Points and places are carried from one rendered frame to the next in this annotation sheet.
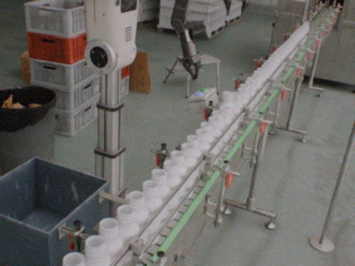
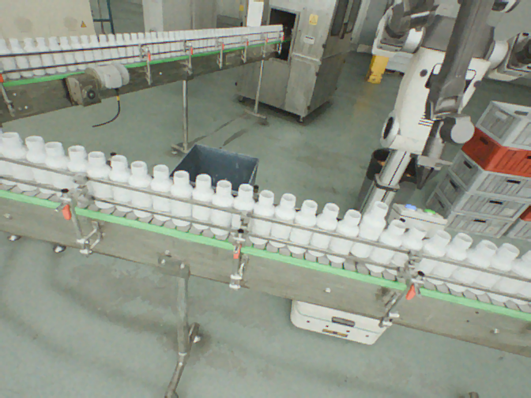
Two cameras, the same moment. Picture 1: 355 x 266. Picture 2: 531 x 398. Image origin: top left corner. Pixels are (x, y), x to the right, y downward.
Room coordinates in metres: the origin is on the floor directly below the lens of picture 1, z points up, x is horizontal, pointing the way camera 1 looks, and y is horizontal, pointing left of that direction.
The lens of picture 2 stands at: (0.96, -0.66, 1.60)
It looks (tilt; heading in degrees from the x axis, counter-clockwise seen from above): 38 degrees down; 71
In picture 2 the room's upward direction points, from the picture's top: 12 degrees clockwise
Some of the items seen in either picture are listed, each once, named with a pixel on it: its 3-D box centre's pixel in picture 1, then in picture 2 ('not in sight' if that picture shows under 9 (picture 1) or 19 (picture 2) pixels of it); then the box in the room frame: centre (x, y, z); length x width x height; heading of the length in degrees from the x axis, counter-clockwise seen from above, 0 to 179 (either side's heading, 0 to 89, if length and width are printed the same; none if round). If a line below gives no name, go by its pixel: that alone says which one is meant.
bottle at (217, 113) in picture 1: (214, 134); (323, 230); (1.32, -0.13, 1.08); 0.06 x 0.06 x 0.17
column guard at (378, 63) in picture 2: not in sight; (381, 58); (5.58, 6.36, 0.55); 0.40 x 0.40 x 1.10; 69
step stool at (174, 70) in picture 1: (191, 72); not in sight; (4.93, -0.12, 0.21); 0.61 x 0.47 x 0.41; 32
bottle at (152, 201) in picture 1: (148, 212); (141, 189); (0.83, 0.05, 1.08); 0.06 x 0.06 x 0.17
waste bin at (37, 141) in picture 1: (25, 138); (383, 193); (2.60, 1.06, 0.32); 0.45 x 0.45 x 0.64
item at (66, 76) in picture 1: (67, 65); (495, 174); (3.65, 1.04, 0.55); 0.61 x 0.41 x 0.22; 166
